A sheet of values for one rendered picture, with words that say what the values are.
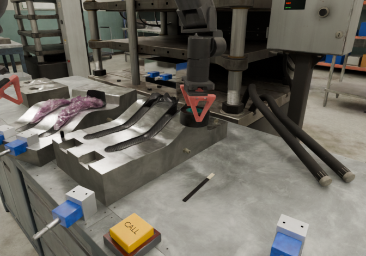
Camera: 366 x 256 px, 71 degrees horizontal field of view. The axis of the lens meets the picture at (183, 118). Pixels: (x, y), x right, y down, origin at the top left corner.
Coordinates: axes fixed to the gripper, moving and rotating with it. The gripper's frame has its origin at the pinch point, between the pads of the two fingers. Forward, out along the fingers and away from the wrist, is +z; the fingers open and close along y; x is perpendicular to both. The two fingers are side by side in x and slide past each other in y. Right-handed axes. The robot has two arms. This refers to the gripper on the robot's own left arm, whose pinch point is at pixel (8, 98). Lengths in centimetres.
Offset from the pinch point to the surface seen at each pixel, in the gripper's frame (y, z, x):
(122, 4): 43, 20, -100
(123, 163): -38.4, 10.7, 2.6
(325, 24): -72, 19, -78
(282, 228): -74, 15, 3
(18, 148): -3.5, 11.0, 8.4
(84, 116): -6.6, 18.0, -11.9
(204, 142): -45, 30, -21
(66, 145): -16.4, 12.4, 2.4
